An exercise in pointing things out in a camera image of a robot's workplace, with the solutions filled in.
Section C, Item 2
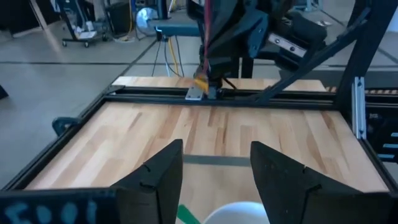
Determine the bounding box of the green and tan utensil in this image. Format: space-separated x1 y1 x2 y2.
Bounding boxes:
176 203 201 224

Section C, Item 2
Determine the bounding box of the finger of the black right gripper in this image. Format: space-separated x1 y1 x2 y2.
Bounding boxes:
186 0 206 72
208 0 268 91

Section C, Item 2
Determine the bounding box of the white ceramic bowl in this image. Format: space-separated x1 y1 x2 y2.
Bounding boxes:
201 201 271 224

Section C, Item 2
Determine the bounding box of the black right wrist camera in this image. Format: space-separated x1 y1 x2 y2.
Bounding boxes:
267 14 328 73

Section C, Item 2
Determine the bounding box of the light wooden beam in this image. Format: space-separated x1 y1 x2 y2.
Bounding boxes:
28 0 65 55

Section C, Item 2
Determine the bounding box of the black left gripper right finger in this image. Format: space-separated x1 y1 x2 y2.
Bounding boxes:
249 141 398 224

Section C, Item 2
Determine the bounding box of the silver corner plate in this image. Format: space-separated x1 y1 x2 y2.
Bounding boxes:
185 86 205 101

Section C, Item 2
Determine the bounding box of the teal padded bench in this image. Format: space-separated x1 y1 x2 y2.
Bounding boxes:
148 19 201 38

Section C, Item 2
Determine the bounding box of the black cable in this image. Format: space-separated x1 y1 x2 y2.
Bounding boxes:
151 39 162 77

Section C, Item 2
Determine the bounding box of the black rack with blue labels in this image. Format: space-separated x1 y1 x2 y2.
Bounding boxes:
366 110 398 164

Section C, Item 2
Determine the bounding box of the black box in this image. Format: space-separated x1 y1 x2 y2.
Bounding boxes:
104 1 134 35

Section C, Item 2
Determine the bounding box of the black rolling cart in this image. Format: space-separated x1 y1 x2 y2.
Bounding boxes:
55 0 109 48

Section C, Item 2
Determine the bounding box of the black table edge frame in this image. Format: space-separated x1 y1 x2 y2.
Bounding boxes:
0 83 398 200

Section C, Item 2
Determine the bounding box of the white round fan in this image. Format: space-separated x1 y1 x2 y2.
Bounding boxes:
135 7 160 35

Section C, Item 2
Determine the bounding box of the black corner bracket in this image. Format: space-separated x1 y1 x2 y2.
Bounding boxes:
52 116 82 137

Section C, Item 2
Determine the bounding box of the black frame post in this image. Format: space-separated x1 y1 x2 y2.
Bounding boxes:
335 0 398 110

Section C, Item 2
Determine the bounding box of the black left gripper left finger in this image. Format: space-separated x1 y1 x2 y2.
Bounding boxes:
0 139 185 224

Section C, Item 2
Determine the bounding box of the yellow cable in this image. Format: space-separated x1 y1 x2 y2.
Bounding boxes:
167 36 182 77

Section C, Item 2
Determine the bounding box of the silver aluminium bracket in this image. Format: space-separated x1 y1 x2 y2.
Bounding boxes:
351 76 368 141

